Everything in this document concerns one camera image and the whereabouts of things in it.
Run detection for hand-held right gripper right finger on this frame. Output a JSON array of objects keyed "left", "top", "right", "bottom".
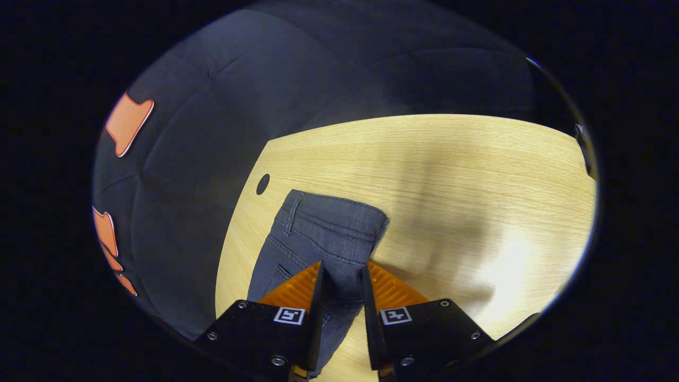
[{"left": 361, "top": 260, "right": 497, "bottom": 380}]

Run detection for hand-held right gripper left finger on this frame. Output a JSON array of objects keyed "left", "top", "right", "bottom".
[{"left": 193, "top": 260, "right": 326, "bottom": 380}]

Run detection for dark blue jeans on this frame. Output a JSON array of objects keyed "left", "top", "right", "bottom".
[{"left": 246, "top": 189, "right": 391, "bottom": 379}]

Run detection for black backdrop cloth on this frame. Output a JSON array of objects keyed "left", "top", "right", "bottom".
[{"left": 91, "top": 0, "right": 578, "bottom": 341}]

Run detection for dark object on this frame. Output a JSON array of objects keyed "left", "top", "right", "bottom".
[{"left": 574, "top": 123, "right": 598, "bottom": 180}]

